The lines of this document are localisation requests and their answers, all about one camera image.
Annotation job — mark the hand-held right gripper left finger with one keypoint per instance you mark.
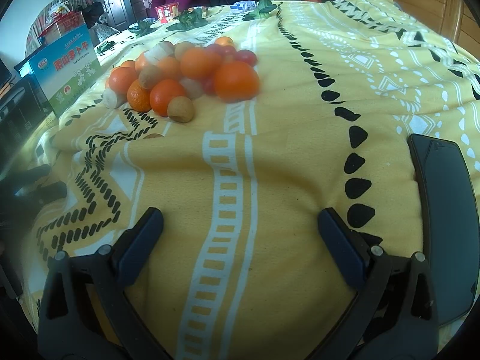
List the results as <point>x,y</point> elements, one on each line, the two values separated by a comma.
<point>144,232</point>

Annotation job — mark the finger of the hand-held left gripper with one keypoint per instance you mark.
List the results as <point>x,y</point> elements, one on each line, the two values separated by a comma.
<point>33,174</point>
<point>47,194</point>

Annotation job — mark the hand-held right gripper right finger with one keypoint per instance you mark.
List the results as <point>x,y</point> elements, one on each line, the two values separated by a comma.
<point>337,236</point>

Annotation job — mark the beige sugarcane piece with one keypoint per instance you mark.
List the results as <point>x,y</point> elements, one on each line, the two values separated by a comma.
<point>192,87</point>
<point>114,98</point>
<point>157,54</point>

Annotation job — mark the pile of oranges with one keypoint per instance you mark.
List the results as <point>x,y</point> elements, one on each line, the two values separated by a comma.
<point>236,80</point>

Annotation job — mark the black box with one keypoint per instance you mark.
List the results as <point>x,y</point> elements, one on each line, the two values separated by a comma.
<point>22,101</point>

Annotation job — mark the yellow patterned blanket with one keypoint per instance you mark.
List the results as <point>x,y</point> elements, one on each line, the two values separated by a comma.
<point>262,165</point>

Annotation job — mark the black monitor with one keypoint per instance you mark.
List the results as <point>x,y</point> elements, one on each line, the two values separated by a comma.
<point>3,71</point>

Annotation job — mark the blue and green cardboard box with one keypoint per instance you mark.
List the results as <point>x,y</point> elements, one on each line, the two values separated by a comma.
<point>63,67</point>

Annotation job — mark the black smartphone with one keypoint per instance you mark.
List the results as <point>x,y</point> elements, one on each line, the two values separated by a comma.
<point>446,213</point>

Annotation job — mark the green leafy vegetable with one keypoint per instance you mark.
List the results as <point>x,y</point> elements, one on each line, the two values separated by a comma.
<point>144,27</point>
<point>105,45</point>
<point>191,18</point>
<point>262,7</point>

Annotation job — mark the red and white carton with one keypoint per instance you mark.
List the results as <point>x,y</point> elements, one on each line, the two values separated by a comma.
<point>62,24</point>

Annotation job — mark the small red fruit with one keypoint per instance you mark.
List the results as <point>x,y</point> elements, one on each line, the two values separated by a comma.
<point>213,49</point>
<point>246,57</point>
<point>228,50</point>
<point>208,84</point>

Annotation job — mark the dark bag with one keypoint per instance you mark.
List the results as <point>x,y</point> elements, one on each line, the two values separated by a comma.
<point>93,12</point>

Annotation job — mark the dark wooden door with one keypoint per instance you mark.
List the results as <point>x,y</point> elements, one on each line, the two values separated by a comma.
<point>112,0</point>

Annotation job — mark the red instant noodle cup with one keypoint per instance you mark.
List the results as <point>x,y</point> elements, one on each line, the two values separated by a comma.
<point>167,12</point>

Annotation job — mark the blue and white packet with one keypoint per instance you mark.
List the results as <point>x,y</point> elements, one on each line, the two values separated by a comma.
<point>243,5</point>

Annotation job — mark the wooden cabinet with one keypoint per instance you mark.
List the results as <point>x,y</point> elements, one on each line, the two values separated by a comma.
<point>423,3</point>

